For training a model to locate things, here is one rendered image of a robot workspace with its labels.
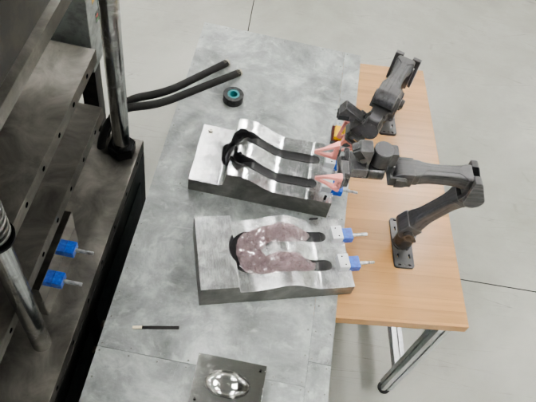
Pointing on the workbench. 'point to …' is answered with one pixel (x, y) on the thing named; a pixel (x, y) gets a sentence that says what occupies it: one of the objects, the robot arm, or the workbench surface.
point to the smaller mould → (226, 380)
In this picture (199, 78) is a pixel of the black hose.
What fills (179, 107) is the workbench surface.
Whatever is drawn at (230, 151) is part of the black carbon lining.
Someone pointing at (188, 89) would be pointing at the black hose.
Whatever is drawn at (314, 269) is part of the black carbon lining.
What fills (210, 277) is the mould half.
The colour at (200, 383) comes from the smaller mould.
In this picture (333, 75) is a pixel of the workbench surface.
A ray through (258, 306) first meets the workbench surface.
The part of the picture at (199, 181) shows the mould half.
